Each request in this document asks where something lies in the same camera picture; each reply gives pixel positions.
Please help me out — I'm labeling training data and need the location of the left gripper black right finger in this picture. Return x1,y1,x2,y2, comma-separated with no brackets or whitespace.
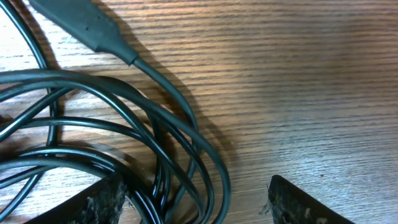
268,175,353,224

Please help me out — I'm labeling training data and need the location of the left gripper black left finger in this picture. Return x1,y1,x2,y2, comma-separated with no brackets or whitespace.
25,174,127,224

